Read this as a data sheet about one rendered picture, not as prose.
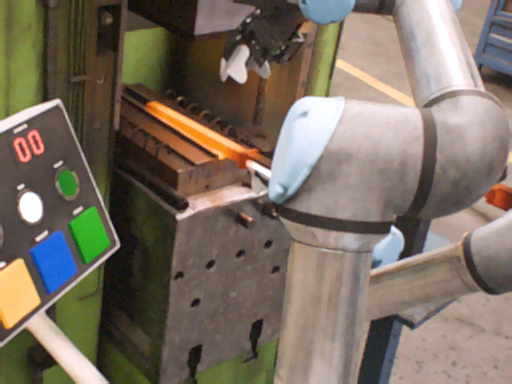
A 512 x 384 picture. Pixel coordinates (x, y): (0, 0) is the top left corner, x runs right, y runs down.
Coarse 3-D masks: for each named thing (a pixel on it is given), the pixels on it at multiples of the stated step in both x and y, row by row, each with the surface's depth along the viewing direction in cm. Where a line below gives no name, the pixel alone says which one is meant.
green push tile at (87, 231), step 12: (84, 216) 139; (96, 216) 141; (72, 228) 136; (84, 228) 138; (96, 228) 140; (84, 240) 137; (96, 240) 140; (108, 240) 142; (84, 252) 137; (96, 252) 139; (84, 264) 137
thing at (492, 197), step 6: (498, 186) 184; (504, 186) 183; (492, 192) 182; (498, 192) 183; (504, 192) 182; (510, 192) 181; (486, 198) 184; (492, 198) 183; (498, 198) 184; (504, 198) 183; (510, 198) 182; (492, 204) 184; (498, 204) 184; (504, 204) 183; (510, 204) 182
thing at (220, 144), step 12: (156, 108) 191; (168, 108) 191; (168, 120) 188; (180, 120) 185; (192, 132) 182; (204, 132) 180; (216, 144) 176; (228, 144) 174; (228, 156) 173; (240, 156) 169; (252, 156) 168; (240, 168) 170
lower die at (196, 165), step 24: (120, 96) 199; (144, 96) 199; (144, 120) 189; (192, 120) 191; (192, 144) 180; (240, 144) 182; (168, 168) 172; (192, 168) 172; (216, 168) 176; (192, 192) 175
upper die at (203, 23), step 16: (128, 0) 172; (144, 0) 167; (160, 0) 163; (176, 0) 159; (192, 0) 155; (208, 0) 155; (224, 0) 158; (160, 16) 164; (176, 16) 160; (192, 16) 156; (208, 16) 157; (224, 16) 160; (240, 16) 162; (192, 32) 157; (208, 32) 159
